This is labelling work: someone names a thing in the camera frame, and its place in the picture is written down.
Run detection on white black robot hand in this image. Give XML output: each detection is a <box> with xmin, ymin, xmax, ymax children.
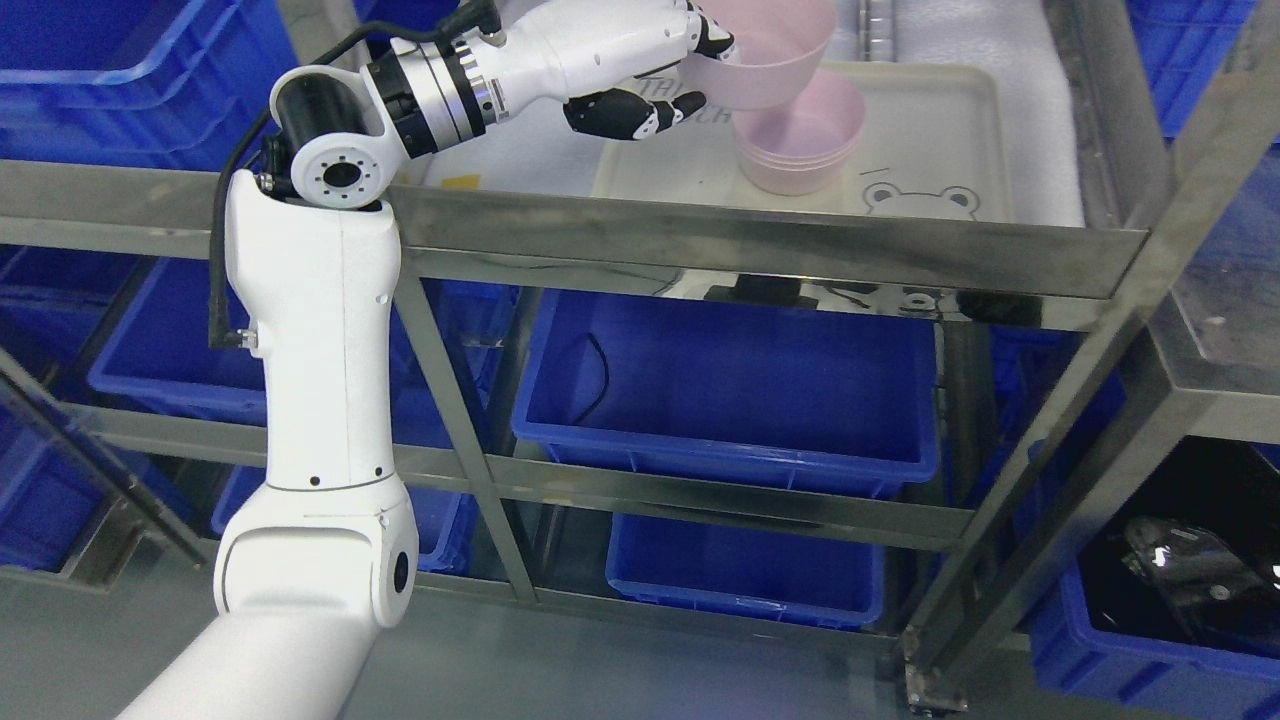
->
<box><xmin>465</xmin><ymin>1</ymin><xmax>737</xmax><ymax>141</ymax></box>

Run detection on pink ikea bowl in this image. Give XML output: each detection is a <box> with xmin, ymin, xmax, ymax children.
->
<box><xmin>676</xmin><ymin>1</ymin><xmax>838</xmax><ymax>111</ymax></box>

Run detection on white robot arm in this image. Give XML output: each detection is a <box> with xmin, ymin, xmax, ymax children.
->
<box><xmin>122</xmin><ymin>38</ymin><xmax>492</xmax><ymax>719</ymax></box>

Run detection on blue bin shelf centre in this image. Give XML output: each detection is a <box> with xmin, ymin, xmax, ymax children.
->
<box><xmin>511</xmin><ymin>291</ymin><xmax>941</xmax><ymax>498</ymax></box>

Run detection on blue bin shelf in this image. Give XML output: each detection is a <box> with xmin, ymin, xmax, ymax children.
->
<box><xmin>605</xmin><ymin>512</ymin><xmax>886</xmax><ymax>632</ymax></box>
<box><xmin>511</xmin><ymin>291</ymin><xmax>941</xmax><ymax>498</ymax></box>
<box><xmin>88</xmin><ymin>259</ymin><xmax>520</xmax><ymax>427</ymax></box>

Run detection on blue bin shelf left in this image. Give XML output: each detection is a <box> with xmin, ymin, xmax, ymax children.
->
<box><xmin>88</xmin><ymin>259</ymin><xmax>520</xmax><ymax>427</ymax></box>

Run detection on blue bin shelf bottom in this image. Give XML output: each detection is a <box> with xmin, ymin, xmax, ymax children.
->
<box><xmin>605</xmin><ymin>512</ymin><xmax>886</xmax><ymax>632</ymax></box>

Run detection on steel shelf rack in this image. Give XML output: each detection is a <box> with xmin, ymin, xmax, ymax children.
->
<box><xmin>0</xmin><ymin>0</ymin><xmax>1280</xmax><ymax>716</ymax></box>

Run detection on stacked pink bowls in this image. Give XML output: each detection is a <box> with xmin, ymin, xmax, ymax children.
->
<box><xmin>732</xmin><ymin>69</ymin><xmax>867</xmax><ymax>196</ymax></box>

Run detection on beige bear tray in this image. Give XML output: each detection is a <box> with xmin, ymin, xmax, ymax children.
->
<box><xmin>591</xmin><ymin>63</ymin><xmax>1015</xmax><ymax>222</ymax></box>

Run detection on blue bin far left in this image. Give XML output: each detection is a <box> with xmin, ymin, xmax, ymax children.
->
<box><xmin>1</xmin><ymin>1</ymin><xmax>297</xmax><ymax>170</ymax></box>

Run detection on blue bin under table left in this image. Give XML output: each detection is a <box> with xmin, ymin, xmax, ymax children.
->
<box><xmin>1029</xmin><ymin>436</ymin><xmax>1279</xmax><ymax>719</ymax></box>

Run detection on black helmet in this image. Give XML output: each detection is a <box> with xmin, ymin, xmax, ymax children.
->
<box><xmin>1123</xmin><ymin>515</ymin><xmax>1279</xmax><ymax>659</ymax></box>

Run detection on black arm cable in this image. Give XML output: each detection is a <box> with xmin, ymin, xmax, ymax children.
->
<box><xmin>207</xmin><ymin>0</ymin><xmax>500</xmax><ymax>351</ymax></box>

